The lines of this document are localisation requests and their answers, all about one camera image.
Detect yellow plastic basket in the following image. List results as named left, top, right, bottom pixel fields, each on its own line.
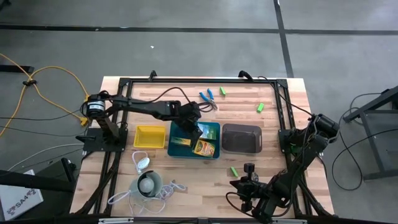
left=133, top=124, right=167, bottom=149

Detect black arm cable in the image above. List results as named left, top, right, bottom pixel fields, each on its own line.
left=141, top=86, right=218, bottom=113
left=257, top=75, right=315, bottom=118

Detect silver metal bracket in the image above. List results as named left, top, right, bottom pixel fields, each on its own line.
left=272, top=218, right=308, bottom=224
left=98, top=217, right=134, bottom=224

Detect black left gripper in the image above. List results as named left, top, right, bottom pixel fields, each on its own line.
left=174, top=101, right=204, bottom=149

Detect black floor bar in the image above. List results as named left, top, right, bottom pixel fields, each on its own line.
left=0, top=64, right=35, bottom=74

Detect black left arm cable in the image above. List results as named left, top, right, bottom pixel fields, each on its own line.
left=141, top=86, right=218, bottom=113

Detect teal plastic bin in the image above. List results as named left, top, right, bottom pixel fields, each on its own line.
left=167, top=120, right=221, bottom=160

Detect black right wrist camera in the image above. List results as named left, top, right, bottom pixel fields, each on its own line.
left=243, top=162, right=256, bottom=182

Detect white lamp power cable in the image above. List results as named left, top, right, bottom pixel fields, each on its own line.
left=107, top=151, right=187, bottom=216

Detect black metal stand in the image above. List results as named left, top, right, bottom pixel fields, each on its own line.
left=343, top=85, right=398, bottom=182

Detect black equipment stand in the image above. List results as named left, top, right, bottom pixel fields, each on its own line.
left=0, top=157, right=77, bottom=193

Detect blue-handled pliers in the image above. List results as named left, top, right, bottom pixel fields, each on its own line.
left=198, top=88, right=218, bottom=111

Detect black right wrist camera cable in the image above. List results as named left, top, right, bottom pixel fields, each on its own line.
left=225, top=191, right=252, bottom=218

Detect grey floor cable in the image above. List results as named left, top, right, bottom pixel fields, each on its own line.
left=7, top=142, right=85, bottom=172

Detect white labelled box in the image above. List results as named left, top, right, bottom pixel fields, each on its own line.
left=0, top=169, right=44, bottom=222

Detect yellow green crayon box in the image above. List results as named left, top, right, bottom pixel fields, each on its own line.
left=170, top=136, right=192, bottom=147

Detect black aluminium table frame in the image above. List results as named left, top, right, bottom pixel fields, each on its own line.
left=70, top=76, right=335, bottom=218

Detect orange yellow crayon box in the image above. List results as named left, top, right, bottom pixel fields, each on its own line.
left=192, top=139, right=216, bottom=158

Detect dark grey plastic bin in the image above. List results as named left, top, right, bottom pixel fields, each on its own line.
left=221, top=123, right=263, bottom=154

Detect black floor cable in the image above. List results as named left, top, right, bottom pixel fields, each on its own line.
left=0, top=124, right=86, bottom=138
left=0, top=108, right=85, bottom=121
left=331, top=91, right=398, bottom=191

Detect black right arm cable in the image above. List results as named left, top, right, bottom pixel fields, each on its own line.
left=257, top=75, right=315, bottom=118

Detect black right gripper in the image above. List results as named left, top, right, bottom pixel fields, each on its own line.
left=229, top=179, right=274, bottom=206

